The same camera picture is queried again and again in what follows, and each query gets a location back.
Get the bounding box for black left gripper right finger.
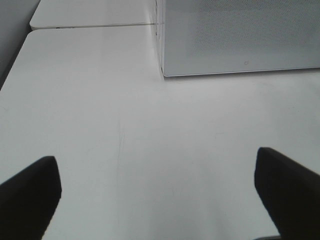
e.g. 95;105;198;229
254;147;320;240

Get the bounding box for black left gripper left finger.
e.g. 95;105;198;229
0;156;62;240

